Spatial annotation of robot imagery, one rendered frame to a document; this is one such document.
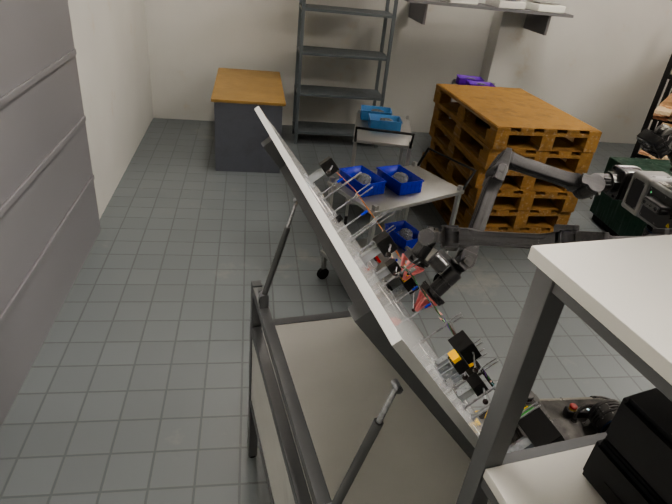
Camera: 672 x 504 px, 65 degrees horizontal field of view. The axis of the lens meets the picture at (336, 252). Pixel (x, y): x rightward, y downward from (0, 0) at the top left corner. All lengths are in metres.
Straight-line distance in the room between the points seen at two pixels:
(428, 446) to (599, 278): 1.22
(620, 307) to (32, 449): 2.69
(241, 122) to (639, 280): 4.99
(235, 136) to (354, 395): 4.00
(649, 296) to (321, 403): 1.36
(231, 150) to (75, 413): 3.31
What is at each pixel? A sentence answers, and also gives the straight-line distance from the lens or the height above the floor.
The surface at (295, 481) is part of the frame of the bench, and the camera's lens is 1.69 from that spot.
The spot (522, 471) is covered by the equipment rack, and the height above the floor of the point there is 1.46.
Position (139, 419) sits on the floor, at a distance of 2.96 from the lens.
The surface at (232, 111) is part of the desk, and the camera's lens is 5.47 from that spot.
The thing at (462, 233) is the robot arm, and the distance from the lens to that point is 1.79.
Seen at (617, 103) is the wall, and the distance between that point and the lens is 8.80.
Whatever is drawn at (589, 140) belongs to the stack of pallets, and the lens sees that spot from 4.79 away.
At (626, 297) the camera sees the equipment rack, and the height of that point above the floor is 1.85.
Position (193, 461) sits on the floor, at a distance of 2.76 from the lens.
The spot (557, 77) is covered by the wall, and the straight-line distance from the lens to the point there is 8.18.
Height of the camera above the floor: 2.16
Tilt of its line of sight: 30 degrees down
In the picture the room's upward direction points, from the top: 6 degrees clockwise
